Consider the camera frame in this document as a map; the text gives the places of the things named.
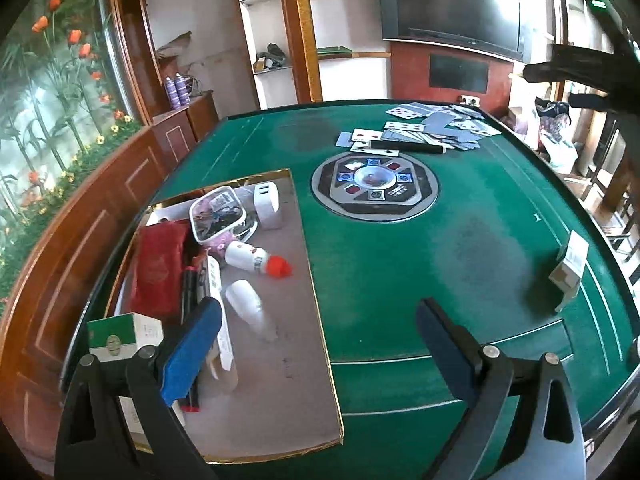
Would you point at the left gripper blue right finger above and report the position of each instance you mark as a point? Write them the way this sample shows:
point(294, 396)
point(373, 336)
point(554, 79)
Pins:
point(545, 439)

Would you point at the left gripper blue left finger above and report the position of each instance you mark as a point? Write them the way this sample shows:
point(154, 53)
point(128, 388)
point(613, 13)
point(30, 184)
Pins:
point(86, 447)

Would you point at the long white green box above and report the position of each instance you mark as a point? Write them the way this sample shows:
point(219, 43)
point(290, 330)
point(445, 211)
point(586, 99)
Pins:
point(143, 374)

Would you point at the dark red foil pouch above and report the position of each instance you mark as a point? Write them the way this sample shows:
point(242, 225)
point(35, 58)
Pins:
point(156, 283)

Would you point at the black pen red cap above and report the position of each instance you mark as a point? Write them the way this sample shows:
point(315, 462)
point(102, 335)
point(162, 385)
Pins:
point(189, 300)

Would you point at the blue white medicine box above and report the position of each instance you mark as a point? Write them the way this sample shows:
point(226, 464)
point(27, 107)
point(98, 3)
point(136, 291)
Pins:
point(221, 357)

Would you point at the white plastic squeeze bottle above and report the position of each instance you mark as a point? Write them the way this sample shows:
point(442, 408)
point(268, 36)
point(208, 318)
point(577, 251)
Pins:
point(247, 304)

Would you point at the white bottle orange cap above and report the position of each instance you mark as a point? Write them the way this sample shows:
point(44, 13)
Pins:
point(256, 260)

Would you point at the clear pink pouch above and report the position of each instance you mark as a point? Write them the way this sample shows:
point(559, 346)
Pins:
point(218, 218)

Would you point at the pile of clothes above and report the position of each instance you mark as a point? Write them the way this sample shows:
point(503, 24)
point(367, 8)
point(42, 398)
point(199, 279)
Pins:
point(555, 135)

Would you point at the wooden chair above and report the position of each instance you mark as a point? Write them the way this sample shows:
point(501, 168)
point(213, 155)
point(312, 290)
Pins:
point(612, 173)

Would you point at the flat screen television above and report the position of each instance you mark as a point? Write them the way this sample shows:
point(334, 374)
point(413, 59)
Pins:
point(492, 27)

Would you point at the white gold-edged tray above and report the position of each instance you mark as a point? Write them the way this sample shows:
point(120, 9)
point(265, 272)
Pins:
point(280, 401)

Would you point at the small white card box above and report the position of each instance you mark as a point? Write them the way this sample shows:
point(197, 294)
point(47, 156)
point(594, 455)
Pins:
point(569, 268)

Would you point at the scattered playing cards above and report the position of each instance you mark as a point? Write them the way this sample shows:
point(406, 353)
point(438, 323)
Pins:
point(422, 128)

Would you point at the round mahjong table centre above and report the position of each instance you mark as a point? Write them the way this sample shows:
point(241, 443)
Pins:
point(375, 188)

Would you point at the white charger plug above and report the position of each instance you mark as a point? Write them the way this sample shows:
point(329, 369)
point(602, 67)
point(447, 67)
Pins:
point(266, 201)

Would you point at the shoes on shelf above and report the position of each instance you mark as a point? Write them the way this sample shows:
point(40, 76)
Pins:
point(272, 58)

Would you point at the purple spray bottles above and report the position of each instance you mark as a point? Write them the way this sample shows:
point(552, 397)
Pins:
point(178, 94)

